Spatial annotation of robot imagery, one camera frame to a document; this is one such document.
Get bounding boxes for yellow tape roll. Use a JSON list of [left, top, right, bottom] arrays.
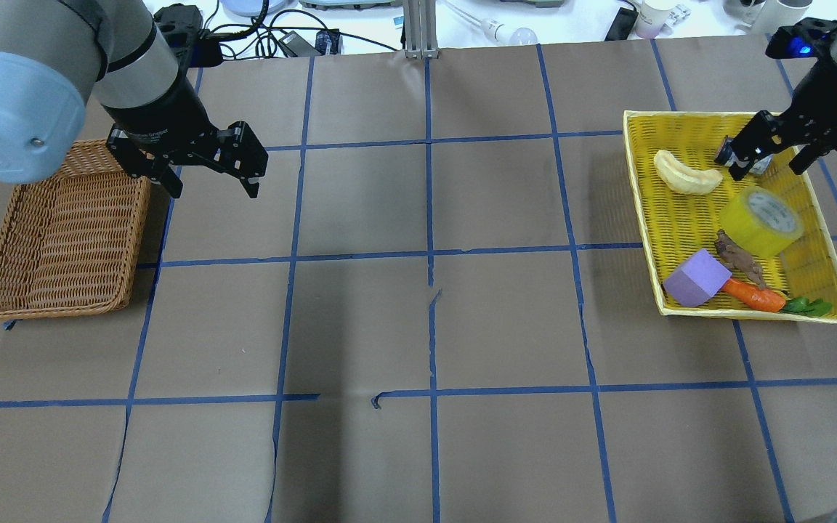
[[719, 186, 804, 258]]

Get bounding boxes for purple foam cube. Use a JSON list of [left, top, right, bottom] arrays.
[[662, 248, 732, 307]]

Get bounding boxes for white cup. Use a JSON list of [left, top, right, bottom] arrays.
[[632, 1, 692, 39]]

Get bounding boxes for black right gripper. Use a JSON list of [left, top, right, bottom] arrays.
[[714, 69, 837, 181]]

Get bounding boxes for brown wicker basket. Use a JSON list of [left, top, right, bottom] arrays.
[[0, 140, 152, 321]]

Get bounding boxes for small black labelled can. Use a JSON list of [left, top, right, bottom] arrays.
[[748, 155, 774, 177]]

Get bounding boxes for aluminium frame post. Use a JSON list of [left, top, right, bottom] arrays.
[[402, 0, 440, 60]]

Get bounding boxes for yellow plastic woven tray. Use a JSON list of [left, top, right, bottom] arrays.
[[623, 110, 837, 325]]

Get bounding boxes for pale croissant bread toy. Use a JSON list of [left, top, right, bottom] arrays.
[[653, 150, 724, 195]]

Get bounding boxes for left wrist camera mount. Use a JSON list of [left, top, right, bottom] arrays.
[[153, 4, 224, 72]]

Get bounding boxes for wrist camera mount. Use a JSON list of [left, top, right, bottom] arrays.
[[765, 17, 837, 60], [153, 4, 224, 72]]

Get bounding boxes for orange toy carrot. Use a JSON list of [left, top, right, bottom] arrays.
[[722, 277, 833, 318]]

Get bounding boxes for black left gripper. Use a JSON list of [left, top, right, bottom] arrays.
[[105, 121, 269, 199]]

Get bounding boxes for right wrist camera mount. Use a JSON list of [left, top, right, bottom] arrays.
[[765, 17, 837, 60]]

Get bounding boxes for black power adapter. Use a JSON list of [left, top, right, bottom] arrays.
[[277, 31, 323, 57]]

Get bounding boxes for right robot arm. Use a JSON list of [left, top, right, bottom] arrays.
[[716, 17, 837, 181]]

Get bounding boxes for white light bulb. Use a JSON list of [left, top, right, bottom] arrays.
[[441, 1, 539, 46]]

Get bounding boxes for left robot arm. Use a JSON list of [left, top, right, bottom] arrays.
[[0, 1, 268, 198]]

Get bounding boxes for brown animal figurine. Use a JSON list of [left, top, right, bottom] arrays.
[[714, 229, 768, 289]]

